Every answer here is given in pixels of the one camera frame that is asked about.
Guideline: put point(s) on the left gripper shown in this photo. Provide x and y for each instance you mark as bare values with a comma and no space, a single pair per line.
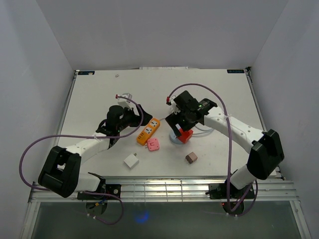
136,119

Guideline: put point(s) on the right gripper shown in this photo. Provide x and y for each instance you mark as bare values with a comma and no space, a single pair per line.
173,120

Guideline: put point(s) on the red cube socket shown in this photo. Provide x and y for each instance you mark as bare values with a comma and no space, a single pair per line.
185,136

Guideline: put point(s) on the orange power strip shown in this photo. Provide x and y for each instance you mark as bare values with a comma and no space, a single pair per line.
148,131

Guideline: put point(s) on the blue round power socket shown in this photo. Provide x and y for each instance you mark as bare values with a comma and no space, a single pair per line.
173,138

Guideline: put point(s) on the pink plug adapter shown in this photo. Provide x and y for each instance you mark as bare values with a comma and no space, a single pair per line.
152,144

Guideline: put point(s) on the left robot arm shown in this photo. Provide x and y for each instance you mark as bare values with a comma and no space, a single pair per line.
61,171

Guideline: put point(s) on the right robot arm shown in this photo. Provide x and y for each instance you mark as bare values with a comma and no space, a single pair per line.
264,147

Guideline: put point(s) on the brown pink charger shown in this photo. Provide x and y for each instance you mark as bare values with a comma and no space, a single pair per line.
191,157

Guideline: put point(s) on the white charger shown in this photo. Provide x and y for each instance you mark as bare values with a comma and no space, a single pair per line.
131,161

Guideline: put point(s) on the left blue table label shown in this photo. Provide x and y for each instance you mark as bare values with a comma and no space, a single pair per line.
86,73

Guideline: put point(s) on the blue table label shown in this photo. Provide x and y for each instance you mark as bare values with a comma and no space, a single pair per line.
235,71
86,73

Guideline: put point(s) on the right blue table label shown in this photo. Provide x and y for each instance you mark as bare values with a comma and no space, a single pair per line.
235,71

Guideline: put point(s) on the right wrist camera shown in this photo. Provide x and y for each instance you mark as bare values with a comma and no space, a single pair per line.
172,104

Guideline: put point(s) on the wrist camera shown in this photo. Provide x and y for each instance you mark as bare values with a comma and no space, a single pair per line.
172,104
124,100

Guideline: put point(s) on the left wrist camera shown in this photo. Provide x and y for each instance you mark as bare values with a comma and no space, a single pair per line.
124,100

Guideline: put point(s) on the aluminium front rail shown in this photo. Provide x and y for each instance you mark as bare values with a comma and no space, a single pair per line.
194,189

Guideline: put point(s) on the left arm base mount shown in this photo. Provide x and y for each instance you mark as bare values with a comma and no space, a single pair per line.
112,189

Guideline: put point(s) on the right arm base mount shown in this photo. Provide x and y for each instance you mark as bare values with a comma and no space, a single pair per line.
219,191

